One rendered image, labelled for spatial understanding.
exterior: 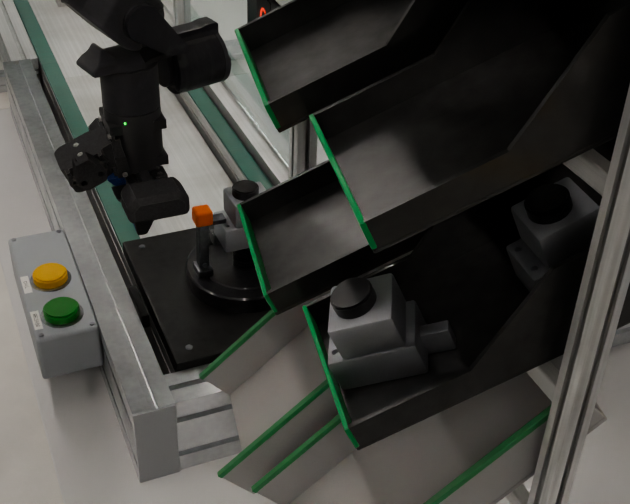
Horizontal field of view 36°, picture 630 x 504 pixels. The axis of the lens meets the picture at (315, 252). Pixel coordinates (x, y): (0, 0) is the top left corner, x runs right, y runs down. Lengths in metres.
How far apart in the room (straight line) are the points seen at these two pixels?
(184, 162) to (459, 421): 0.82
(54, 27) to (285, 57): 1.27
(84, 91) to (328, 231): 0.98
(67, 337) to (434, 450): 0.49
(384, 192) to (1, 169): 1.11
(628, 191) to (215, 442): 0.65
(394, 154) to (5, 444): 0.67
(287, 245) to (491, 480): 0.25
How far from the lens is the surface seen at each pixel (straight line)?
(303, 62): 0.72
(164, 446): 1.04
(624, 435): 1.18
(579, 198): 0.66
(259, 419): 0.92
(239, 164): 1.42
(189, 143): 1.54
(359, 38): 0.72
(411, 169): 0.59
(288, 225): 0.82
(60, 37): 1.93
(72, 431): 1.14
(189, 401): 1.01
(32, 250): 1.24
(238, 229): 1.08
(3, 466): 1.12
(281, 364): 0.93
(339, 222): 0.80
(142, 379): 1.05
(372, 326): 0.63
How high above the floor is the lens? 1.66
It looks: 35 degrees down
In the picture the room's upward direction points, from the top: 2 degrees clockwise
